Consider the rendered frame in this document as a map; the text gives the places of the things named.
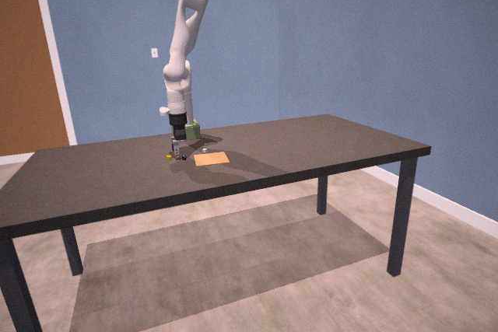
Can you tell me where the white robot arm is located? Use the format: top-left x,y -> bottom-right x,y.
163,0 -> 209,125

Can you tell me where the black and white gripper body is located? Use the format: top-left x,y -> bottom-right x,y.
160,101 -> 187,141

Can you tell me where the orange flat mat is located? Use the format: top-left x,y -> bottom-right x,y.
194,152 -> 230,166

